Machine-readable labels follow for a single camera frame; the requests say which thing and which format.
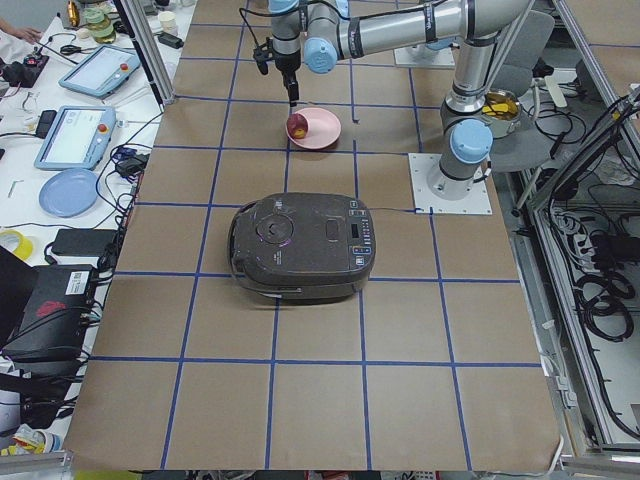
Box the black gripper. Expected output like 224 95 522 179
274 51 301 105

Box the red apple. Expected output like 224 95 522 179
286 113 309 140

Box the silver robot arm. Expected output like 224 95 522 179
421 37 456 51
254 0 531 182

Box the pink plate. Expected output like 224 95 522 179
287 107 342 150

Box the blue plate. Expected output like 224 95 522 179
39 168 98 218

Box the white purple cup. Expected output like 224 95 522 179
157 11 178 36

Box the dark grey rice cooker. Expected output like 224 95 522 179
227 192 376 302

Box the far teach pendant tablet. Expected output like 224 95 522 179
58 45 141 99

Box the teach pendant tablet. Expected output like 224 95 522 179
58 45 141 99
34 105 116 171

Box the steel pot with yellow contents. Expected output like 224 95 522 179
481 89 522 139

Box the near teach pendant tablet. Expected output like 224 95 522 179
34 105 116 171

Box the grey office chair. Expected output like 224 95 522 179
490 10 554 173

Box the black power adapter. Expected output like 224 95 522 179
51 229 116 257

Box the yellow tape roll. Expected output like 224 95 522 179
0 229 34 261

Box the black laptop with red logo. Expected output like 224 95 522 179
1 249 97 362

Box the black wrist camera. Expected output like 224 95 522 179
253 41 273 76

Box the aluminium frame post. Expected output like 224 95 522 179
114 0 175 106

